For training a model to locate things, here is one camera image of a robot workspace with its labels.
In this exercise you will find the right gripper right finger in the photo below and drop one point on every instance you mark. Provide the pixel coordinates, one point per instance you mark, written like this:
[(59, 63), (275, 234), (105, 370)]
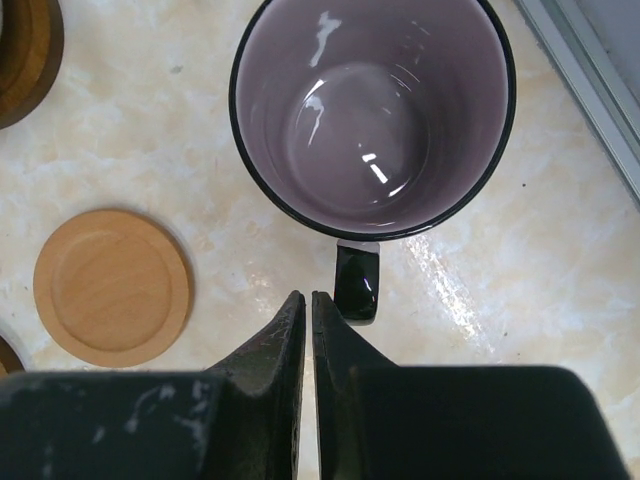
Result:
[(379, 420)]

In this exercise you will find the brown ridged wooden coaster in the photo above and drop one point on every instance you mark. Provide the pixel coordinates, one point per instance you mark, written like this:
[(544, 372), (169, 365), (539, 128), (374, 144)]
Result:
[(10, 361)]

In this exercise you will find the purple glass cup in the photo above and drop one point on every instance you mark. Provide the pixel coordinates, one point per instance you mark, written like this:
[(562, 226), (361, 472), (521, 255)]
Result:
[(371, 121)]

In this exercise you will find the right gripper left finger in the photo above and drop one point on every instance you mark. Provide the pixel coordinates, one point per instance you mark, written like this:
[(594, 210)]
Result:
[(238, 419)]

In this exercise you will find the aluminium frame rail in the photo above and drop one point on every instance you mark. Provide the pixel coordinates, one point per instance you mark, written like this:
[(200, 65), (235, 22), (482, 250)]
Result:
[(594, 46)]

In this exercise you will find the light wooden coaster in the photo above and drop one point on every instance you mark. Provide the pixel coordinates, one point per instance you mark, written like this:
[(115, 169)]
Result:
[(113, 287)]

